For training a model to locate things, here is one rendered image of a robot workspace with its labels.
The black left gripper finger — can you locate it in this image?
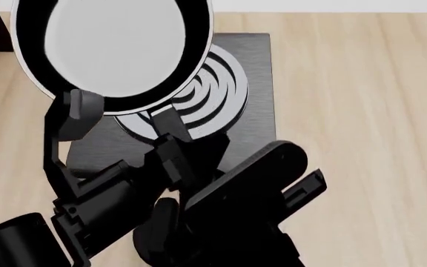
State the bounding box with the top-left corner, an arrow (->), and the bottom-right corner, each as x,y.
149,106 -> 199,191
42,88 -> 105,199

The grey spiral burner coil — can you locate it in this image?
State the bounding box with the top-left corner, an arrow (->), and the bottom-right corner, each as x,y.
114,44 -> 250,146

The dark grey stove block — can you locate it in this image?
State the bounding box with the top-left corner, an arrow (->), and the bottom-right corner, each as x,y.
64,33 -> 278,179

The black frying pan grey inside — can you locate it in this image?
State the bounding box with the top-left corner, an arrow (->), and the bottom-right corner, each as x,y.
10,0 -> 216,116

